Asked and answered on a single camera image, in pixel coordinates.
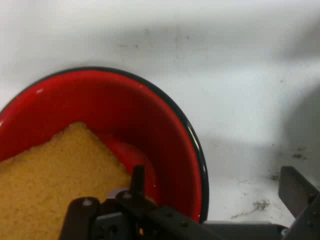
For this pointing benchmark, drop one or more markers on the yellow sponge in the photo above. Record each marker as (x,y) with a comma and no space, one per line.
(55,180)

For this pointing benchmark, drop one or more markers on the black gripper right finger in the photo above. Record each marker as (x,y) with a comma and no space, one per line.
(298,197)

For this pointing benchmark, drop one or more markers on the red bowl with dark rim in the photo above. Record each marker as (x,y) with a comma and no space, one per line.
(140,117)

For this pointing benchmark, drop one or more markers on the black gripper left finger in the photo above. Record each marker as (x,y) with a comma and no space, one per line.
(140,212)

